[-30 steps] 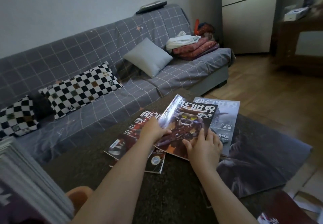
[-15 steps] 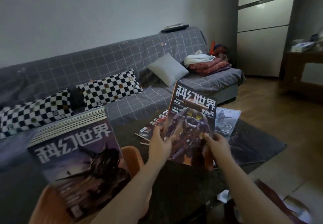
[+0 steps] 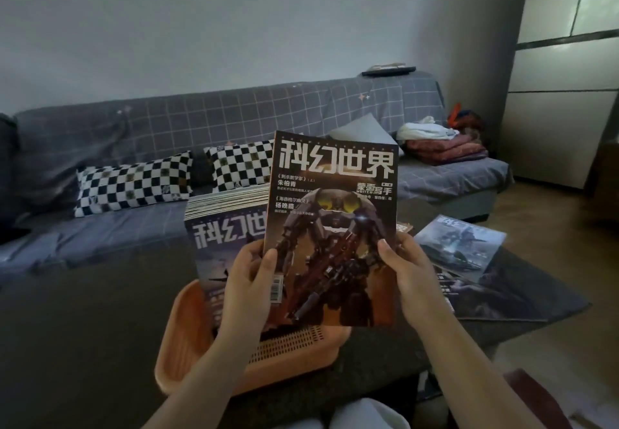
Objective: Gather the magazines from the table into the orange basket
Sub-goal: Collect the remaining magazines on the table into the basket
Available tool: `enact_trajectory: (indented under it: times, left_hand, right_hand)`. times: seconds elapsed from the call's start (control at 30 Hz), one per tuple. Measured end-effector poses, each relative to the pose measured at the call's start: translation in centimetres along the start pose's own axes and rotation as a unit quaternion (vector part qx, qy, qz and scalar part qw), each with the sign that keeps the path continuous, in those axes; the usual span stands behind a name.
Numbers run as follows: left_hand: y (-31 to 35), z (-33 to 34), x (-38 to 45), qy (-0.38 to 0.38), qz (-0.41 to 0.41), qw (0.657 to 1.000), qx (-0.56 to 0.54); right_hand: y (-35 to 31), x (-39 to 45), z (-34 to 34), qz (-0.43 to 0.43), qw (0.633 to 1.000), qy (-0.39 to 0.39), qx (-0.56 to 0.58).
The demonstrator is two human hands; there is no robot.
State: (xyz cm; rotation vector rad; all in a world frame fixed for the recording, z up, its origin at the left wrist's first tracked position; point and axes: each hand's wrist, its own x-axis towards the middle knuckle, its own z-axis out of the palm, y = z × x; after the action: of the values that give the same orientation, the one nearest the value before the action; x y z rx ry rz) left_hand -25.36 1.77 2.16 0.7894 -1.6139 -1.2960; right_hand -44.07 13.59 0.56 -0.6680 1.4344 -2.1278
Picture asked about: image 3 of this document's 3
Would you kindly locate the orange red fabric item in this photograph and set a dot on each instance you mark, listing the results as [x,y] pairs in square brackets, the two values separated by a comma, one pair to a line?
[466,117]

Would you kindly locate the grey plaid covered sofa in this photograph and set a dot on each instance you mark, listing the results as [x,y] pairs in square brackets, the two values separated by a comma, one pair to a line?
[169,119]

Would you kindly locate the white folded cloth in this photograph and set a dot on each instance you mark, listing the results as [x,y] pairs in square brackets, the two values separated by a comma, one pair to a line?
[425,130]

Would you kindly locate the grey aircraft cover magazine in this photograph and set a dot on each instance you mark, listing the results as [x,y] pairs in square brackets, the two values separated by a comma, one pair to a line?
[459,245]

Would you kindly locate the orange plastic basket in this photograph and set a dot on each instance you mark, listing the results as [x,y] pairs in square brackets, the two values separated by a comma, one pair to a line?
[179,337]

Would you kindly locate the person's right hand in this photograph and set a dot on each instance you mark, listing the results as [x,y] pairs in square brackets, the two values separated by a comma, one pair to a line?
[418,288]

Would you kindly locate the person's left forearm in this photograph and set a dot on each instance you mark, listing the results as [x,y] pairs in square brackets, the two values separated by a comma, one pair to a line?
[198,385]

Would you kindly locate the black flat tray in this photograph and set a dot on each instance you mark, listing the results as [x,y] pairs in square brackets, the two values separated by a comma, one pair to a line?
[389,71]

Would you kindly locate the brown robot cover magazine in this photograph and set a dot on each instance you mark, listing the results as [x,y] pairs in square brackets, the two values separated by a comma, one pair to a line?
[333,230]

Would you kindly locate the person's right forearm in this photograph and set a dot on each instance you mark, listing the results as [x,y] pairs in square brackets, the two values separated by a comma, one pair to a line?
[479,375]

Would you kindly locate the dark red folded blanket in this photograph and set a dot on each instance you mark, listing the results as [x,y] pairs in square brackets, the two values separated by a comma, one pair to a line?
[447,150]

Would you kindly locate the black white checkered pillow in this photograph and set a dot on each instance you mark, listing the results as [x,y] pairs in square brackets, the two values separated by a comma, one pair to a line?
[239,165]
[130,184]

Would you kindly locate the dark stone table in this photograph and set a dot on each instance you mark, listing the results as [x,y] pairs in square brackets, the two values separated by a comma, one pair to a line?
[96,322]

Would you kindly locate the person's light trousers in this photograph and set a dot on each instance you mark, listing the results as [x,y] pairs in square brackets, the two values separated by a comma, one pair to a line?
[362,416]

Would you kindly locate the purple spaceship cover magazine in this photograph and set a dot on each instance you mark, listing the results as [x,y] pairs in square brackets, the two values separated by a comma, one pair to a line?
[213,240]

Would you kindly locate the plain grey cushion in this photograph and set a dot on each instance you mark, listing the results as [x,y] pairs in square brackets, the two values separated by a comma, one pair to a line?
[362,129]

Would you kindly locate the thick stack of collected magazines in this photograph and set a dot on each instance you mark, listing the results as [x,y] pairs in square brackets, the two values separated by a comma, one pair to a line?
[227,201]

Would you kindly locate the dark landscape cover magazine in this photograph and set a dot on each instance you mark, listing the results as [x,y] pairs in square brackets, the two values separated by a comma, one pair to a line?
[498,293]

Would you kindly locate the dark red floor item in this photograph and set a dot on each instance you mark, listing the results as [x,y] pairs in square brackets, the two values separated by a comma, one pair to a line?
[537,399]

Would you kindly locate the person's left hand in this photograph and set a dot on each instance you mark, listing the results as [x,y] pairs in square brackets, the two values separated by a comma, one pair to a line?
[244,303]

